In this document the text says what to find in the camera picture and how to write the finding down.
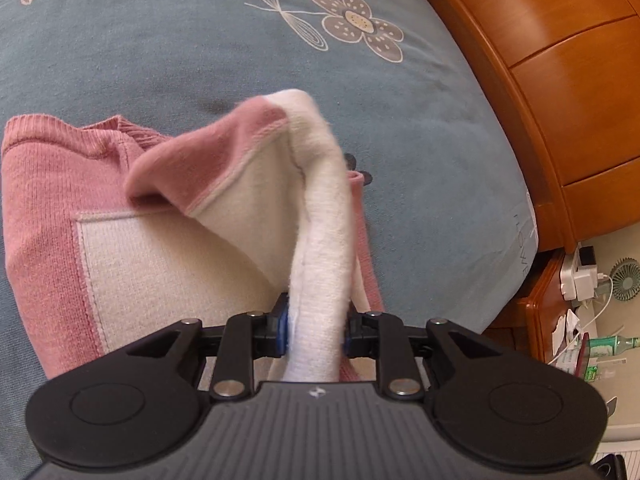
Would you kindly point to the white power strip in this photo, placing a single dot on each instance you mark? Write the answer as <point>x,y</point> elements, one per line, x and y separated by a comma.
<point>582,277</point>

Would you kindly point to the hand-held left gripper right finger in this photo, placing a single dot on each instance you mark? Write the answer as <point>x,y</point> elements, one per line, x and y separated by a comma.
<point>357,335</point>

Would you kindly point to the blue floral bedsheet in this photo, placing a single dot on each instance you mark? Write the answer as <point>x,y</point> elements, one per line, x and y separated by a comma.
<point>200,50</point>

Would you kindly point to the white mattress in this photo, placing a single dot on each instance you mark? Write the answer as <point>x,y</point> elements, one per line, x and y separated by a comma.
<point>522,260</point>

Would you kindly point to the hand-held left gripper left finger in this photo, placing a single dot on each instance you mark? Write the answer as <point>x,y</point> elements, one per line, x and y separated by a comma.
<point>281,330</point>

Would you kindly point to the wooden headboard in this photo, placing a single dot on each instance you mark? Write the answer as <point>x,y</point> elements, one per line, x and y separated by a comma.
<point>550,60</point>

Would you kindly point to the green bottle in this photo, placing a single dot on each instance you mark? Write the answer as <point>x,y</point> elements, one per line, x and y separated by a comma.
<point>610,345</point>

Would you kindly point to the pink and cream knit sweater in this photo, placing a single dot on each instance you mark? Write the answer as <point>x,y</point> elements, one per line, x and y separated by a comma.
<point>175,260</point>

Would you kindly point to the wooden nightstand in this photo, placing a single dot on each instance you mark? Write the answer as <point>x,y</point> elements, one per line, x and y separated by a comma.
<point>525,320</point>

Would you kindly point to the small green desk fan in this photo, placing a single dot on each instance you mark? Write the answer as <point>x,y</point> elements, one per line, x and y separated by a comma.
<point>627,280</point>

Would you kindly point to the crumpled white paper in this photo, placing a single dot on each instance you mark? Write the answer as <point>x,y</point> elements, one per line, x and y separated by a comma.
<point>562,330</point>

